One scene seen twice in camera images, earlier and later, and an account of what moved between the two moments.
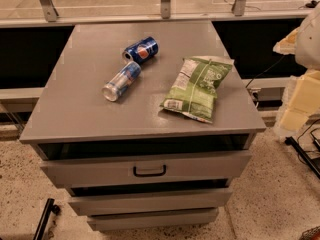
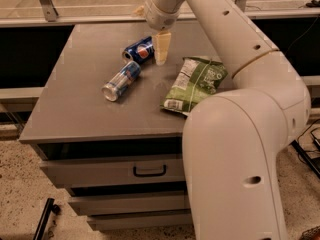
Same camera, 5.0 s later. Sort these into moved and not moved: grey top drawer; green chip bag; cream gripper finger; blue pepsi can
Moved: cream gripper finger
Not moved: grey top drawer; green chip bag; blue pepsi can
